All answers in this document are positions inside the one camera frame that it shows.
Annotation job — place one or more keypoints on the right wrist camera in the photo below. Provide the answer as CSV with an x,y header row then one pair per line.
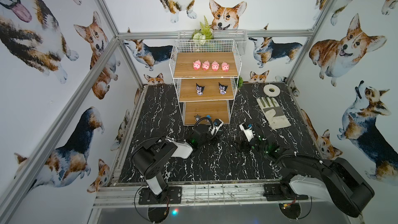
x,y
248,132

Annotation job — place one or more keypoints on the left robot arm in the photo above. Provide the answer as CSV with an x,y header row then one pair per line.
x,y
152,155

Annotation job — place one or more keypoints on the green fern plant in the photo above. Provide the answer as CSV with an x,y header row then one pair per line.
x,y
204,33

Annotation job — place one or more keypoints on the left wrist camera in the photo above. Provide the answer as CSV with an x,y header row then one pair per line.
x,y
216,125

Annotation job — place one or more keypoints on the white wire wall basket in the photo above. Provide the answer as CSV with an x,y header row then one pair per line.
x,y
239,36

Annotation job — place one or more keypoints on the pink pig toy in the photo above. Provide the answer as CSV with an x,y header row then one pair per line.
x,y
205,65
197,64
215,66
225,66

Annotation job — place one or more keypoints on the white tape roll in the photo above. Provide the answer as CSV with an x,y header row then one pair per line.
x,y
271,90

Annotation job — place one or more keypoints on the black purple kuromi figure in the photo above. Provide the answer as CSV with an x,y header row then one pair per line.
x,y
223,89
200,90

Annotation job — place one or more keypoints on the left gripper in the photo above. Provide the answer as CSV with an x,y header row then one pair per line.
x,y
203,129

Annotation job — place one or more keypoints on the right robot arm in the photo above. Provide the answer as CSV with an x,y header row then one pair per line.
x,y
309,176

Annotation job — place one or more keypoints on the white and grey work glove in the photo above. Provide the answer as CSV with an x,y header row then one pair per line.
x,y
273,113

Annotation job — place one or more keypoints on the small potted green plant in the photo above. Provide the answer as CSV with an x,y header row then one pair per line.
x,y
240,82

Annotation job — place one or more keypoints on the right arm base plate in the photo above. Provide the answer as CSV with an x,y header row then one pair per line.
x,y
281,192

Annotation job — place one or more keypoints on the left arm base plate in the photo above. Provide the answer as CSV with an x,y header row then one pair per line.
x,y
171,195

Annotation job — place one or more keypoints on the white wire three-tier shelf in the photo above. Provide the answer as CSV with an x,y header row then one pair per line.
x,y
185,78

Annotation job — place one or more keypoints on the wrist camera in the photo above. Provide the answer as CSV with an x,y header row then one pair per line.
x,y
248,132
216,125

